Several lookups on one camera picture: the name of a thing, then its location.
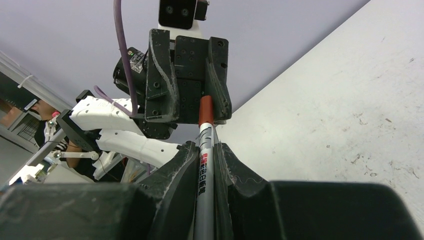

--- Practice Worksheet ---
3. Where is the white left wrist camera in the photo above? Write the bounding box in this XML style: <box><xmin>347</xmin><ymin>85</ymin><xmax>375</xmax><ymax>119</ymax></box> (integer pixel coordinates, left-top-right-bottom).
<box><xmin>158</xmin><ymin>0</ymin><xmax>210</xmax><ymax>41</ymax></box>

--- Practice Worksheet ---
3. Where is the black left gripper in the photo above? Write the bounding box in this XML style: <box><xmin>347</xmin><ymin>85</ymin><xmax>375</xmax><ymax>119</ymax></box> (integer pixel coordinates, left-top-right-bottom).
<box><xmin>126</xmin><ymin>28</ymin><xmax>232</xmax><ymax>140</ymax></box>

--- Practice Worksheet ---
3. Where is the silver marker pen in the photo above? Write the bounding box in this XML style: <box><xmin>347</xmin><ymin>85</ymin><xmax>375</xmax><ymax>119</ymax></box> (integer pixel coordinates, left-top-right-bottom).
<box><xmin>193</xmin><ymin>122</ymin><xmax>215</xmax><ymax>240</ymax></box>

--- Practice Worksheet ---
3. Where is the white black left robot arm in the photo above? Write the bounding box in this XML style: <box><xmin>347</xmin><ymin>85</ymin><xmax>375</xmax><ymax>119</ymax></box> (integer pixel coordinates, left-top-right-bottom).
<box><xmin>57</xmin><ymin>29</ymin><xmax>232</xmax><ymax>170</ymax></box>

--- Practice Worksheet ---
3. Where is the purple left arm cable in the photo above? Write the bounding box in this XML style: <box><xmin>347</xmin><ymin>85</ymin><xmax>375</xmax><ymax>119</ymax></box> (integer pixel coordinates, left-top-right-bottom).
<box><xmin>93</xmin><ymin>0</ymin><xmax>140</xmax><ymax>119</ymax></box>

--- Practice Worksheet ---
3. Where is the person in striped shirt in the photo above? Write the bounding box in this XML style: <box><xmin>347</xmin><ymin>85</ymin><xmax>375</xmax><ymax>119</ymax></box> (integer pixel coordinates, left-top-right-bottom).
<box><xmin>33</xmin><ymin>99</ymin><xmax>100</xmax><ymax>181</ymax></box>

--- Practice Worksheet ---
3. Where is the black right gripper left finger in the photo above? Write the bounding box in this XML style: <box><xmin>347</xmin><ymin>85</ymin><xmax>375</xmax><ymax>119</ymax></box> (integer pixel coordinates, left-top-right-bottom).
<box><xmin>0</xmin><ymin>141</ymin><xmax>198</xmax><ymax>240</ymax></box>

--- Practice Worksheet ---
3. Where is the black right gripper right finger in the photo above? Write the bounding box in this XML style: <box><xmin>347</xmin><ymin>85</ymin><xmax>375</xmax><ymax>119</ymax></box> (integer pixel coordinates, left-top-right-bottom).
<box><xmin>214</xmin><ymin>142</ymin><xmax>423</xmax><ymax>240</ymax></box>

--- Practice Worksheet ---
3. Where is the red marker cap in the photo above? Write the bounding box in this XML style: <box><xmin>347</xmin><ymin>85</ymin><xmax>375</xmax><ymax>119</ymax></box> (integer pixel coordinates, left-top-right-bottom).
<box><xmin>198</xmin><ymin>95</ymin><xmax>214</xmax><ymax>127</ymax></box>

